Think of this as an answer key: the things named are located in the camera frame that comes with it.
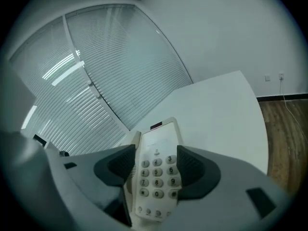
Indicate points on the blank white wall socket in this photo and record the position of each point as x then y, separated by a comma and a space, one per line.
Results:
267, 77

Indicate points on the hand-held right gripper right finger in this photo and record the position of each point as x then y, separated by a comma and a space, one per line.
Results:
228, 184

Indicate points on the white desk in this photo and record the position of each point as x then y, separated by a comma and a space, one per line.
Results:
216, 119

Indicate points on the white wall socket with plug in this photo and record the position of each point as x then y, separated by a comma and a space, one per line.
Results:
281, 76

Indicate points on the white window blind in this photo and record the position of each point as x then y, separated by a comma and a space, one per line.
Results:
60, 100
134, 68

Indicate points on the black skirting board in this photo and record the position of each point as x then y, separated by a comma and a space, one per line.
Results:
269, 98

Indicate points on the white push-button telephone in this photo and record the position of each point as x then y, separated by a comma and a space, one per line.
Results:
156, 153

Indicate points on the round blind knob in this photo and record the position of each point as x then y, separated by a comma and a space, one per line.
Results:
89, 82
98, 95

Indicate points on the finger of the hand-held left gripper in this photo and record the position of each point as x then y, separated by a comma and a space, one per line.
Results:
29, 177
48, 144

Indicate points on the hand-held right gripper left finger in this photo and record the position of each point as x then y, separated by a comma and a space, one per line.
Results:
84, 174

